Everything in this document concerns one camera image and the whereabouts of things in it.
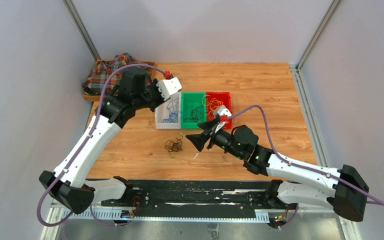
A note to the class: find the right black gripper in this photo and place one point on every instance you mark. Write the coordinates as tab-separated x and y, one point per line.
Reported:
199	140

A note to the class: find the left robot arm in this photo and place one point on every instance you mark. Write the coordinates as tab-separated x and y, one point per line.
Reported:
135	90

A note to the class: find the white plastic bin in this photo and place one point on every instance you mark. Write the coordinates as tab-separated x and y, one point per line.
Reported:
168	115

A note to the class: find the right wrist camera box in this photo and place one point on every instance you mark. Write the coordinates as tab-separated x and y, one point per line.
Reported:
222	112

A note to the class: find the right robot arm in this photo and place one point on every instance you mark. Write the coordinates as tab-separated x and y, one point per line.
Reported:
342	190

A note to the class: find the plaid cloth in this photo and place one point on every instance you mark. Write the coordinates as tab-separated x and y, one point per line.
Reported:
94	82

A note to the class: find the aluminium rail frame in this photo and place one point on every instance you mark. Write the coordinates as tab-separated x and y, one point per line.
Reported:
306	222

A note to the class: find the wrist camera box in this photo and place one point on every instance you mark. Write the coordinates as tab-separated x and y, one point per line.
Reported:
169	87
222	112

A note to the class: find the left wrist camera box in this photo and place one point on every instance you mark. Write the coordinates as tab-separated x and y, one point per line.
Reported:
169	87

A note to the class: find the red plastic bin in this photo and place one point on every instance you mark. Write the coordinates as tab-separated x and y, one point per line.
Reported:
214	100

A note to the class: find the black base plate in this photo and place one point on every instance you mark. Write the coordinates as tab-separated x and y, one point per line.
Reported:
209	199

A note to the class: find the green plastic bin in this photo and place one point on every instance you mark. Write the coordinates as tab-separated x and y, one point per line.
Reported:
192	110

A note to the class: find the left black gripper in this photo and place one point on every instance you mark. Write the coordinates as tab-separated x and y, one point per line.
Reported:
161	99

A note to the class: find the wooden tray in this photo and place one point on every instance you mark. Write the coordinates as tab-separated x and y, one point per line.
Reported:
96	98

